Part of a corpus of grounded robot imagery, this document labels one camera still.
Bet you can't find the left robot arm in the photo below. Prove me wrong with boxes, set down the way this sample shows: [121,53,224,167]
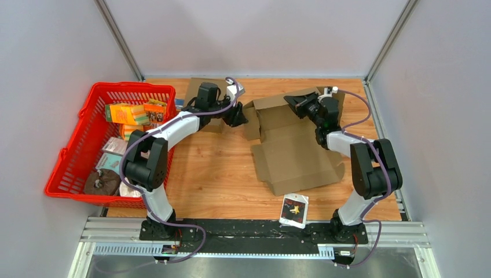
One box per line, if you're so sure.
[119,77,248,240]

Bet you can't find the orange snack packet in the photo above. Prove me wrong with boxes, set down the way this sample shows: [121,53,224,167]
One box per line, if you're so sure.
[143,99,167,123]

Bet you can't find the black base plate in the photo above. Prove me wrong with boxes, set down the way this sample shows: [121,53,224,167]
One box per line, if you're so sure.
[139,218,368,255]

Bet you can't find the teal packaged item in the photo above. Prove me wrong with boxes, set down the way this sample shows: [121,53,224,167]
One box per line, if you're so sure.
[96,152,122,174]

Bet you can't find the white tape roll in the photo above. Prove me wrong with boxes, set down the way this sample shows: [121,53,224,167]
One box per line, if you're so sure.
[119,182,141,198]

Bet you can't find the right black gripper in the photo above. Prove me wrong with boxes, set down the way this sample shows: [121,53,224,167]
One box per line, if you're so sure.
[285,92,324,128]

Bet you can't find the red plastic shopping basket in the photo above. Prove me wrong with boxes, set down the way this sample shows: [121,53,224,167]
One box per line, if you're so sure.
[44,82,177,209]

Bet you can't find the cardboard box stack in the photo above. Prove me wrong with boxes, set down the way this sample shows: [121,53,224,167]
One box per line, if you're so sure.
[243,94,345,196]

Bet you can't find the plastic bag with printed card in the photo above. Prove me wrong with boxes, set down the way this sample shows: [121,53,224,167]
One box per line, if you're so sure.
[279,193,309,229]

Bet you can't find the orange sponge pack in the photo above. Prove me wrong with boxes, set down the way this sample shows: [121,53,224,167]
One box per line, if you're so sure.
[105,103,149,125]

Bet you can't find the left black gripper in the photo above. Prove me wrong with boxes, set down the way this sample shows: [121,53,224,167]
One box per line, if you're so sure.
[209,95,249,129]

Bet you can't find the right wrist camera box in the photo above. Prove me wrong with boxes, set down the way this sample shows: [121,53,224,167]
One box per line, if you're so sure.
[318,86,339,101]

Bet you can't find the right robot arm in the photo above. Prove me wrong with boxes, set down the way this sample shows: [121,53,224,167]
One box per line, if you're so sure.
[284,87,403,243]

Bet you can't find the pink packaged item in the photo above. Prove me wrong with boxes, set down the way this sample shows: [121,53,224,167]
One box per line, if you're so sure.
[101,137,127,156]

